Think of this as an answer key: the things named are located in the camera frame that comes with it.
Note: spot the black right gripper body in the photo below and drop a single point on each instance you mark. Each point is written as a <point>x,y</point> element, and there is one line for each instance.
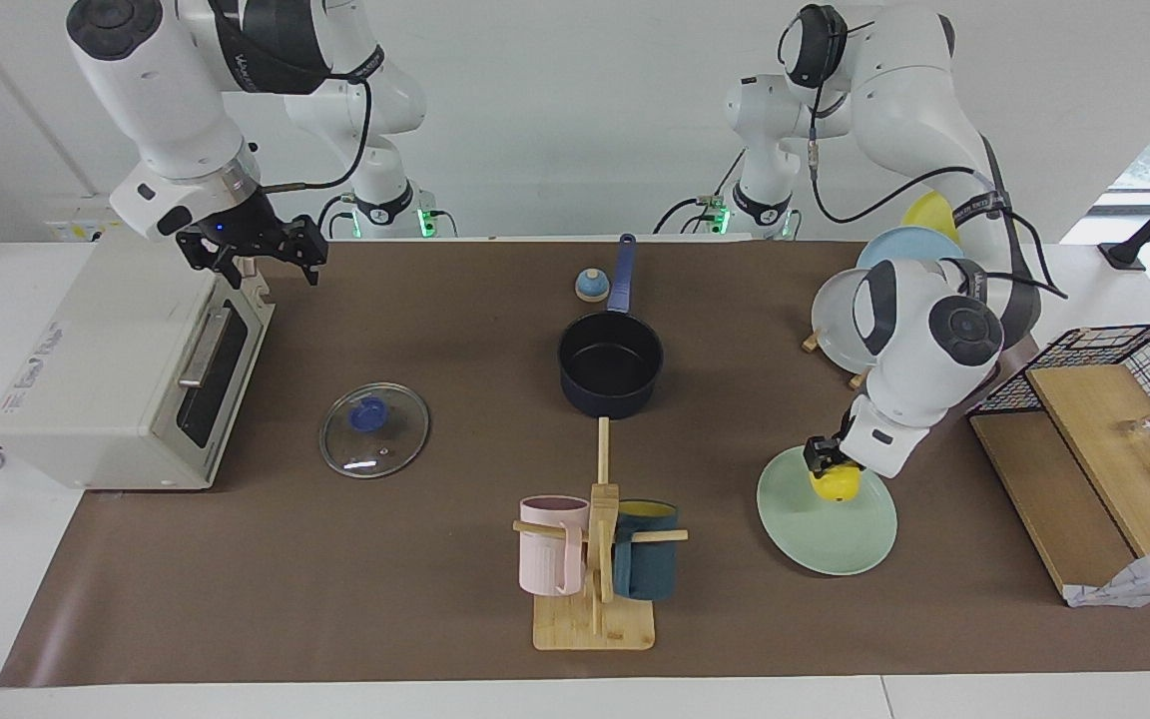
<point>231,232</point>

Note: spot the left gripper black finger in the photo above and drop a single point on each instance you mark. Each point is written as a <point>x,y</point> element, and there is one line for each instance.
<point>820,469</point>

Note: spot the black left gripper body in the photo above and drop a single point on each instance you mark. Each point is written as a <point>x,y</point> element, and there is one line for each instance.
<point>823,451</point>

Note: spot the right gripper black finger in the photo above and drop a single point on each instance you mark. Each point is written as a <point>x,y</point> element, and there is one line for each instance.
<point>224,272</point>
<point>315,262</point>

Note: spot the yellow potato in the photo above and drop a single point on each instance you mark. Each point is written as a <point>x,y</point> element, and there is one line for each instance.
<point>837,487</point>

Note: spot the glass lid with blue knob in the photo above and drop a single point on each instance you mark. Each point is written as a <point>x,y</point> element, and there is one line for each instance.
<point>385,449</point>

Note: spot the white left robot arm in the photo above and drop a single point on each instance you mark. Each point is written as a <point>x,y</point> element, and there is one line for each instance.
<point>919,340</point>

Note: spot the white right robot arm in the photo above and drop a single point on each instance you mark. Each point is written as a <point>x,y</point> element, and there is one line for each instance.
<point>156,90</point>

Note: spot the mint green plate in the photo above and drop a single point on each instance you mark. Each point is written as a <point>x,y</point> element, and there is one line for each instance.
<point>825,539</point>

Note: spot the wooden plate rack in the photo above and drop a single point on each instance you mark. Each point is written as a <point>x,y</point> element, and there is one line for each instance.
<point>859,379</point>

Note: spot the grey plate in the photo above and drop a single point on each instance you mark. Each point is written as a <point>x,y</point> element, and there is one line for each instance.
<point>835,330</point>

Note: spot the light blue plate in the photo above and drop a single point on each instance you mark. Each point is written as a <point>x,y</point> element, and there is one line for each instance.
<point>904,248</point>

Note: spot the yellow plate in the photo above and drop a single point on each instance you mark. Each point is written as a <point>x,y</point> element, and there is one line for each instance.
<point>929,212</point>

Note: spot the beige toaster oven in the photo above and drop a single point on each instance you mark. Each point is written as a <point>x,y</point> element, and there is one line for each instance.
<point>106,350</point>

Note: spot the dark teal mug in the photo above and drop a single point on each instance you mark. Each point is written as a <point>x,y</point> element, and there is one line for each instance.
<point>647,564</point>

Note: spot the wooden shelf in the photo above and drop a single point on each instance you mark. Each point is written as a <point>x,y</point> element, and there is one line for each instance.
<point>1044,489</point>

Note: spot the wooden mug tree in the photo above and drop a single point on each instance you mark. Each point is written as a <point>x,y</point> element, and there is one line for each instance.
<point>595,624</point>

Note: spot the small blue dome bell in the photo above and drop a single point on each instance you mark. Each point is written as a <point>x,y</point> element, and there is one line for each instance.
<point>591,288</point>

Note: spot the pink mug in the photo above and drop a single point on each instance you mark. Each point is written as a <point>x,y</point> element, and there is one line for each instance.
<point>547,559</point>

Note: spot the brown table mat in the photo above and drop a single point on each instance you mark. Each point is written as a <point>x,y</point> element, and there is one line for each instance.
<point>286,559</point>

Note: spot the white patterned cloth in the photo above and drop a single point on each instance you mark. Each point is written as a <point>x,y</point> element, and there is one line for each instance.
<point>1144,579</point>

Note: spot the white wall socket box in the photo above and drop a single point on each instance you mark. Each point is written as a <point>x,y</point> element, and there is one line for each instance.
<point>86,225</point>

